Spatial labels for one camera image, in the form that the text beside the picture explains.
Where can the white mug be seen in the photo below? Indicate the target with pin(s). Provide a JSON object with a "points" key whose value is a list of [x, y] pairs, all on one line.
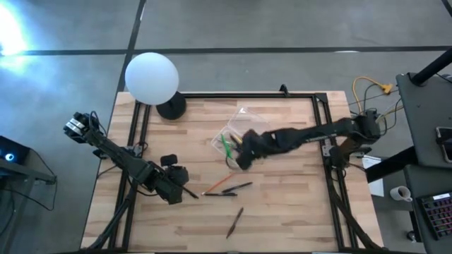
{"points": [[399, 193]]}

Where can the black backlit keyboard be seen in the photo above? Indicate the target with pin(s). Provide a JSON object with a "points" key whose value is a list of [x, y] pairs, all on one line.
{"points": [[438, 215]]}

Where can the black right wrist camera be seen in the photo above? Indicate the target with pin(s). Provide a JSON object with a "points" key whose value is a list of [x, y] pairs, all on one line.
{"points": [[244, 161]]}

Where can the grey equipment cart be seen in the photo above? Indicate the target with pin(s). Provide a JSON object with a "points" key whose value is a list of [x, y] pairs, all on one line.
{"points": [[423, 116]]}

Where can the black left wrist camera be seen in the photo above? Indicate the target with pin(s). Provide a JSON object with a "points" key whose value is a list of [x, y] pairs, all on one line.
{"points": [[169, 159]]}

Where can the dark brown pen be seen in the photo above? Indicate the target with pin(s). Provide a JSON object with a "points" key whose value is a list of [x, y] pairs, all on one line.
{"points": [[234, 223]]}

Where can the black pen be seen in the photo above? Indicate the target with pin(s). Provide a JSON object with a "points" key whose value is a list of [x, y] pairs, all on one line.
{"points": [[237, 187], [220, 194]]}

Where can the clear plastic supply box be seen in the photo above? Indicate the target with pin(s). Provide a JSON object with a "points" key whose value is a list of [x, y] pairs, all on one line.
{"points": [[247, 118]]}

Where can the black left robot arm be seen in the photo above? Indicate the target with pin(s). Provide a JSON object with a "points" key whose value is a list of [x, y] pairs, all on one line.
{"points": [[120, 155]]}

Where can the black aluminium table frame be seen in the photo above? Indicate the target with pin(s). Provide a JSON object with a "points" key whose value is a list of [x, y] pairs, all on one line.
{"points": [[247, 95]]}

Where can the white globe lamp black base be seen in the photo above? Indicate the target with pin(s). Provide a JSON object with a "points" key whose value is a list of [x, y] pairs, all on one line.
{"points": [[152, 77]]}

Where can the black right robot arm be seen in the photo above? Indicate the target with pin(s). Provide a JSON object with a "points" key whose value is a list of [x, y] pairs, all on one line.
{"points": [[310, 134]]}

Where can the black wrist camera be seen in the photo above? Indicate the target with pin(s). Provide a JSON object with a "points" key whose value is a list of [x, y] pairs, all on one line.
{"points": [[169, 159], [244, 161]]}

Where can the white paper sheet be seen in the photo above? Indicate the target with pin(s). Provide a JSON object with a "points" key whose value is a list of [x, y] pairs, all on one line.
{"points": [[374, 169]]}

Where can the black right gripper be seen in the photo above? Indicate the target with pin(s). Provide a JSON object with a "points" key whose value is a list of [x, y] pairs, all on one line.
{"points": [[257, 143]]}

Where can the black pole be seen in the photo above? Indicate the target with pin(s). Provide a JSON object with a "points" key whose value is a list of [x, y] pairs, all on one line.
{"points": [[432, 67]]}

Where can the black smartphone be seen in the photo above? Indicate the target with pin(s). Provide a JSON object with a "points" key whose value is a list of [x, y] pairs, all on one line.
{"points": [[445, 141]]}

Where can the orange pencil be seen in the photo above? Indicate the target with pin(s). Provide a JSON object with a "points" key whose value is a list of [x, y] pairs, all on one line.
{"points": [[217, 184]]}

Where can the yellow highlighter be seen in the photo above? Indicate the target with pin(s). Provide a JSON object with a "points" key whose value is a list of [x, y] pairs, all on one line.
{"points": [[237, 139]]}

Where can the green marker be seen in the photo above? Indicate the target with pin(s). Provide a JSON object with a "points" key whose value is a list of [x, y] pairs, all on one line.
{"points": [[226, 146]]}

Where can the black box blue light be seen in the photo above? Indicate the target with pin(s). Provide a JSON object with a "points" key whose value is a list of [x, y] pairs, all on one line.
{"points": [[12, 153]]}

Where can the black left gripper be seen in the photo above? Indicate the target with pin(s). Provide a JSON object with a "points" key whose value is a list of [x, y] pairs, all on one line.
{"points": [[171, 183]]}

